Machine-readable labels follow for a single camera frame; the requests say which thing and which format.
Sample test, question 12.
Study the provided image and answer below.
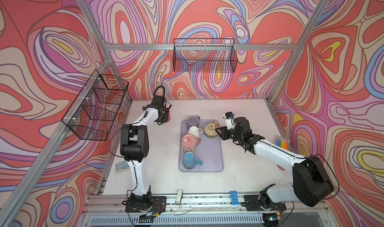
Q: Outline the red mug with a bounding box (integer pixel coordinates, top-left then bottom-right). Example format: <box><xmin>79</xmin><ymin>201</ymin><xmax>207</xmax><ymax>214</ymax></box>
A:
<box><xmin>165</xmin><ymin>111</ymin><xmax>171</xmax><ymax>123</ymax></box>

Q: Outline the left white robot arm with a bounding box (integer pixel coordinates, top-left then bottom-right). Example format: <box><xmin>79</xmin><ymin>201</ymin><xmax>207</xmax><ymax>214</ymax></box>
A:
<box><xmin>120</xmin><ymin>85</ymin><xmax>172</xmax><ymax>216</ymax></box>

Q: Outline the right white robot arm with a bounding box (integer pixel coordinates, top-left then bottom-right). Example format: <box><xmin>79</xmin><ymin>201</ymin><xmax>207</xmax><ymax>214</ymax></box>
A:
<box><xmin>216</xmin><ymin>112</ymin><xmax>335</xmax><ymax>210</ymax></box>

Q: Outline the white mug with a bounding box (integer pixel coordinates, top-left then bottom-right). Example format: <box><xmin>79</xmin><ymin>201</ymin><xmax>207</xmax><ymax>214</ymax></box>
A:
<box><xmin>188</xmin><ymin>126</ymin><xmax>203</xmax><ymax>138</ymax></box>

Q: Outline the lavender mug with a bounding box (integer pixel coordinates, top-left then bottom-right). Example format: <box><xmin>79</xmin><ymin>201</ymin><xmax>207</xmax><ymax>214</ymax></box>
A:
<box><xmin>187</xmin><ymin>116</ymin><xmax>200</xmax><ymax>130</ymax></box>

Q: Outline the pink cartoon mug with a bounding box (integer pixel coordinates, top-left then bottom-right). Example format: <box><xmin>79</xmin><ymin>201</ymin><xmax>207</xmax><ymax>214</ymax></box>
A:
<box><xmin>181</xmin><ymin>134</ymin><xmax>201</xmax><ymax>153</ymax></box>

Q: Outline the blue floral mug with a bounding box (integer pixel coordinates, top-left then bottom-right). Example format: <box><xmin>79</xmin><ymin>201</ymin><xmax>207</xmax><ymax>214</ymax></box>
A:
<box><xmin>183</xmin><ymin>152</ymin><xmax>203</xmax><ymax>170</ymax></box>

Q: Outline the lavender plastic tray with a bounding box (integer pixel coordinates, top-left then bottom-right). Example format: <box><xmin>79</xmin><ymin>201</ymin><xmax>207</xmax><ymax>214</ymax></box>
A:
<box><xmin>179</xmin><ymin>133</ymin><xmax>224</xmax><ymax>172</ymax></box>

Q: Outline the box of coloured markers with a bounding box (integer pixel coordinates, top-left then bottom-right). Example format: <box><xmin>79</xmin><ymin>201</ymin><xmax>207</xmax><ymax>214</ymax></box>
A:
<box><xmin>272</xmin><ymin>135</ymin><xmax>292</xmax><ymax>151</ymax></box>

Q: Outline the blue toy brick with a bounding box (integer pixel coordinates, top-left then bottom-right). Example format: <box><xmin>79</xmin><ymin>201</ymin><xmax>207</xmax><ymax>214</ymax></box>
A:
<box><xmin>230</xmin><ymin>191</ymin><xmax>240</xmax><ymax>206</ymax></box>

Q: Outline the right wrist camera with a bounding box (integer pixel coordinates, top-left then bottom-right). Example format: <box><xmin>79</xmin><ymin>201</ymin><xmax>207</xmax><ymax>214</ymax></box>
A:
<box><xmin>223</xmin><ymin>112</ymin><xmax>235</xmax><ymax>130</ymax></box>

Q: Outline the back black wire basket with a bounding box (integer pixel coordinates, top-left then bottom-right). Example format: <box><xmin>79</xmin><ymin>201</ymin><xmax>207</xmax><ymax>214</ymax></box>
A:
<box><xmin>173</xmin><ymin>37</ymin><xmax>238</xmax><ymax>73</ymax></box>

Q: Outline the black wire basket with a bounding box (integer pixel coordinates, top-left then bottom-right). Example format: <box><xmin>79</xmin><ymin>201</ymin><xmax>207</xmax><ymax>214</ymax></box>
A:
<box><xmin>173</xmin><ymin>37</ymin><xmax>238</xmax><ymax>73</ymax></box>
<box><xmin>62</xmin><ymin>70</ymin><xmax>129</xmax><ymax>141</ymax></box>

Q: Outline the left black wire basket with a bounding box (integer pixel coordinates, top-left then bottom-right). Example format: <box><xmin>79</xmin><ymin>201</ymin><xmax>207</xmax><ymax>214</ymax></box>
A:
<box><xmin>62</xmin><ymin>70</ymin><xmax>129</xmax><ymax>141</ymax></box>

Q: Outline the white clip on rail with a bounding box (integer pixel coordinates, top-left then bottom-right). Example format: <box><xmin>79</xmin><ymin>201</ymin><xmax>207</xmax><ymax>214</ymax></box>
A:
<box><xmin>175</xmin><ymin>190</ymin><xmax>183</xmax><ymax>205</ymax></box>

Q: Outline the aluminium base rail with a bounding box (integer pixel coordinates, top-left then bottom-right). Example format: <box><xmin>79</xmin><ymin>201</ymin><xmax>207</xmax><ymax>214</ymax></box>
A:
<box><xmin>77</xmin><ymin>193</ymin><xmax>337</xmax><ymax>227</ymax></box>

